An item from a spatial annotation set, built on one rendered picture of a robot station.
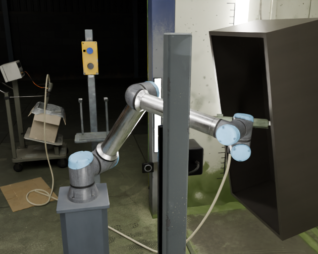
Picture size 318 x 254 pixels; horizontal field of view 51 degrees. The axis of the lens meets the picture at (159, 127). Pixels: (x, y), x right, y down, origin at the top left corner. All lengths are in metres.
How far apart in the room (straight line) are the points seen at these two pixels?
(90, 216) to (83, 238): 0.15
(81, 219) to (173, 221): 1.35
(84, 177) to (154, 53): 1.14
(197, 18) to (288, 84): 1.17
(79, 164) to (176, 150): 1.34
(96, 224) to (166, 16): 1.58
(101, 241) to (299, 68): 1.50
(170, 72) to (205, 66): 2.10
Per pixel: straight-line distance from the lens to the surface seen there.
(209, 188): 3.12
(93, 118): 2.88
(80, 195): 2.09
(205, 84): 2.79
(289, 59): 1.76
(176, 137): 0.71
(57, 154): 4.24
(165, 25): 2.66
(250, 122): 1.56
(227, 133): 1.42
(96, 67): 2.75
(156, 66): 2.65
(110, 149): 2.06
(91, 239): 2.18
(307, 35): 1.81
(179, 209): 0.78
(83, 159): 2.02
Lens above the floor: 1.65
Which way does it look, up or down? 17 degrees down
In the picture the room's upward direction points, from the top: straight up
